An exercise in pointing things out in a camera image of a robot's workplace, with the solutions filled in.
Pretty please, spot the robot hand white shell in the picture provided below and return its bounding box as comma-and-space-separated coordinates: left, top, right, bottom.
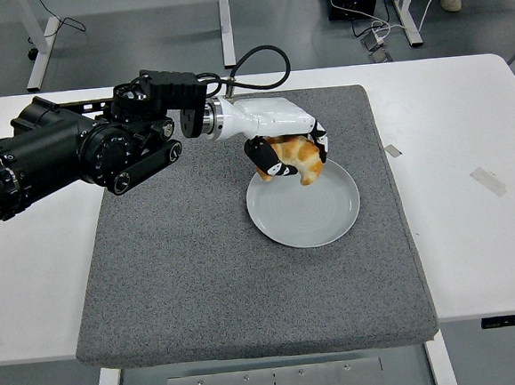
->
211, 87, 334, 184

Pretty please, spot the croissant bread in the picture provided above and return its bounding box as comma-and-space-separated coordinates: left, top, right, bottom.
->
253, 132, 326, 191

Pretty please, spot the grey round plate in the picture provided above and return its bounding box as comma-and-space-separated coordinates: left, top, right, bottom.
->
242, 156, 364, 253

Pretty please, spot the white desk leg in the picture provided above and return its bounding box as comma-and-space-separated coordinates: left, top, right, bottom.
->
20, 0, 67, 92
391, 0, 428, 50
217, 0, 237, 69

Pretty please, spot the grey foot pedal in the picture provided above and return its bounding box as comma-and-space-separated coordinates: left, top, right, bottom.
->
369, 49, 395, 65
360, 33, 385, 54

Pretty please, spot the grey speckled mat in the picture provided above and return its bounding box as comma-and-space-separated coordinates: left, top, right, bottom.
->
55, 79, 440, 373

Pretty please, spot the long clear tape piece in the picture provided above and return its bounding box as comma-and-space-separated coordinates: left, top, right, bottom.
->
468, 165, 509, 200

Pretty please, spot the black floor cable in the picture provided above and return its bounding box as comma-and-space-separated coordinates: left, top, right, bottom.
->
24, 13, 88, 44

